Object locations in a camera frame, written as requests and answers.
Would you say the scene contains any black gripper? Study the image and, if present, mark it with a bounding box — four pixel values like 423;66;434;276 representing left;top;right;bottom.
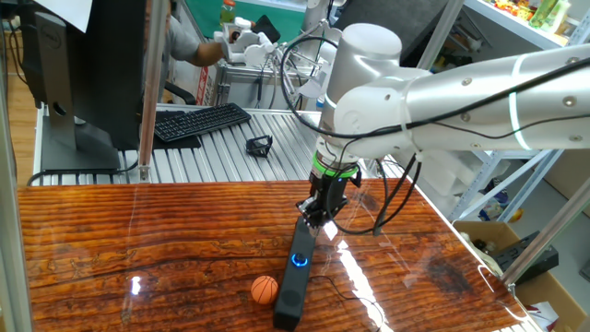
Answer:
296;172;357;237

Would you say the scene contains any black speaker bar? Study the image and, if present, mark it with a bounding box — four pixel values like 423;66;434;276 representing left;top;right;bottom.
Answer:
272;215;319;332

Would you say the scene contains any small black clip object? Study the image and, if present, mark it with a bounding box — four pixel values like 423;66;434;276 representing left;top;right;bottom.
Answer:
245;134;274;160

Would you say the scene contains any small orange basketball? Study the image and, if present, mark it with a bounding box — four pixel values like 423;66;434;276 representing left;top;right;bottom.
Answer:
250;275;280;305

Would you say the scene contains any grey metal cart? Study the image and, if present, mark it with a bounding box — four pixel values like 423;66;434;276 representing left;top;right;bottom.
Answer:
214;59;324;112

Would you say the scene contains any black keyboard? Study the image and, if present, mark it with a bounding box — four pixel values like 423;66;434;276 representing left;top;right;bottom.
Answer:
153;101;253;143

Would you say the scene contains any blue yellow plastic toy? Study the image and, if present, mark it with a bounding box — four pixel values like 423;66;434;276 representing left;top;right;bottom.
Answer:
478;177;525;223

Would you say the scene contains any white plastic device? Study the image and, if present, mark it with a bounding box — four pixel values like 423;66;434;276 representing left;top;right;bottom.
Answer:
213;17;277;65

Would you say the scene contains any black office chair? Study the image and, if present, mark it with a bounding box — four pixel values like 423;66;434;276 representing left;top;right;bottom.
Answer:
163;80;197;106

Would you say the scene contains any wood grain table mat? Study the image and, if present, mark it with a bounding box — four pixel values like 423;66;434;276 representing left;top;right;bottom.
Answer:
17;178;545;332

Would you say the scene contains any green board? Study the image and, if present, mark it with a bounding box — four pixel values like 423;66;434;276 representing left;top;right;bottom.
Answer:
183;0;308;41

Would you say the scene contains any black tablet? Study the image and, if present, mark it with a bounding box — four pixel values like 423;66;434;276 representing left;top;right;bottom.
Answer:
251;14;282;45

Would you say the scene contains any black panel board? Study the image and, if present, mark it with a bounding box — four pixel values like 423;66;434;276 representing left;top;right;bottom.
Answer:
331;0;452;64

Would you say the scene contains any person in grey shirt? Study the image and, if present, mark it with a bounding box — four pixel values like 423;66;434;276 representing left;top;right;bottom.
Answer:
166;13;228;69

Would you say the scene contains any drink bottle orange cap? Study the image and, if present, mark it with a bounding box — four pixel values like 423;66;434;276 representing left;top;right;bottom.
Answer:
219;0;238;25

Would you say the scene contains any black flat device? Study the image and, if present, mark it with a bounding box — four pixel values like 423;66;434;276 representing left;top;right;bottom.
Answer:
493;230;560;286

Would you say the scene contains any white red paper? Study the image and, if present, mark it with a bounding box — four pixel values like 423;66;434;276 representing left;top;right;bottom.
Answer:
525;302;561;331

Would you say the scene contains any cardboard box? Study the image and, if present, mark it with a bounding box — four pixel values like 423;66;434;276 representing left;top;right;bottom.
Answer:
454;219;589;332

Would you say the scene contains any black Dell monitor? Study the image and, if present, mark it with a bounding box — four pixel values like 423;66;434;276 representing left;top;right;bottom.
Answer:
18;0;149;172

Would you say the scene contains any white metal shelf rack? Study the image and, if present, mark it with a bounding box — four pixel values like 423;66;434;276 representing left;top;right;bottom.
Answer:
445;0;590;223

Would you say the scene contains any pale green bottle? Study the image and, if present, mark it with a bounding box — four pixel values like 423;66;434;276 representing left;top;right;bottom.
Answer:
550;0;572;34

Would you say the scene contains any white paper sheet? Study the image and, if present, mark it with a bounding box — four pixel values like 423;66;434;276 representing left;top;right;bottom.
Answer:
32;0;93;33

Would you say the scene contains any black hanging robot cable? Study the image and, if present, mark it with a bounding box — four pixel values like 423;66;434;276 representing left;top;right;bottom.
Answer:
334;154;423;237

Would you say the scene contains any thin black speaker cable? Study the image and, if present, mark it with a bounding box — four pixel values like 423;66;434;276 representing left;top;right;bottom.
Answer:
307;274;386;332

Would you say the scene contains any aluminium frame post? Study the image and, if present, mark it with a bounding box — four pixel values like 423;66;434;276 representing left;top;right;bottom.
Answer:
501;177;590;288
137;0;170;184
0;0;34;332
414;0;465;70

